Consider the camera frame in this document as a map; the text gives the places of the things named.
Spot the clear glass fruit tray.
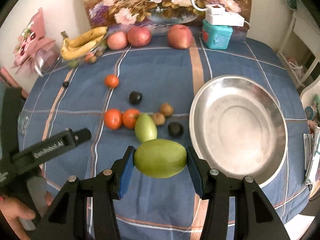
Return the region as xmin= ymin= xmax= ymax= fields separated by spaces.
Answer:
xmin=60 ymin=35 xmax=106 ymax=65

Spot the dark plum middle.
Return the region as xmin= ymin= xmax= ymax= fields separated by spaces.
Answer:
xmin=129 ymin=91 xmax=143 ymax=105

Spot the yellow banana bunch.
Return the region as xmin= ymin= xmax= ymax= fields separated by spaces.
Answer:
xmin=60 ymin=27 xmax=108 ymax=48

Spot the pink flower bouquet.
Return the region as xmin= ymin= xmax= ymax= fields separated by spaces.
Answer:
xmin=12 ymin=8 xmax=60 ymax=77

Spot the green mango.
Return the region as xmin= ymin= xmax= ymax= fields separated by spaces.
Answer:
xmin=135 ymin=113 xmax=158 ymax=143
xmin=134 ymin=139 xmax=187 ymax=179

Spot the large orange tangerine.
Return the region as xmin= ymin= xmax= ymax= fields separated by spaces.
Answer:
xmin=104 ymin=108 xmax=122 ymax=130

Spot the dark plum near plate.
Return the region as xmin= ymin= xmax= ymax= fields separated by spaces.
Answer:
xmin=168 ymin=122 xmax=184 ymax=138

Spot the blue plaid tablecloth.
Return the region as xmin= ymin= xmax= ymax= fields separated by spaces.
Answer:
xmin=19 ymin=37 xmax=310 ymax=239

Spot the dark red apple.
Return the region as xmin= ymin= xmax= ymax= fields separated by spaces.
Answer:
xmin=127 ymin=27 xmax=152 ymax=48

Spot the small dark plum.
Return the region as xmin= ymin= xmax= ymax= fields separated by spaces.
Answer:
xmin=62 ymin=81 xmax=69 ymax=88

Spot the red apple near box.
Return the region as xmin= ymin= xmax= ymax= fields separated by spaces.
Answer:
xmin=167 ymin=24 xmax=193 ymax=49

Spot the teal tin box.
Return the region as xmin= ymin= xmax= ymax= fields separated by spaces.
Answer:
xmin=202 ymin=20 xmax=233 ymax=50

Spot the pale pink apple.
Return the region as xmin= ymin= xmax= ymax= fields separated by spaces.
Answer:
xmin=107 ymin=31 xmax=128 ymax=50

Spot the person left hand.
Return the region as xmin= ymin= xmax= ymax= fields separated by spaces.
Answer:
xmin=1 ymin=195 xmax=36 ymax=240

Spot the floral painting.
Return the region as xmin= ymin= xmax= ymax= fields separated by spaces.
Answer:
xmin=83 ymin=0 xmax=252 ymax=33

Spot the brown kiwi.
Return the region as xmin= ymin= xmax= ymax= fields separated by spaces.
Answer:
xmin=151 ymin=112 xmax=165 ymax=126
xmin=160 ymin=103 xmax=174 ymax=117

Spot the smaller orange tangerine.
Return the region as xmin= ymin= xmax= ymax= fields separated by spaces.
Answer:
xmin=122 ymin=108 xmax=140 ymax=129

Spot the silver metal plate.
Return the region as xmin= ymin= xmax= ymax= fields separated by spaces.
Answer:
xmin=189 ymin=75 xmax=288 ymax=187

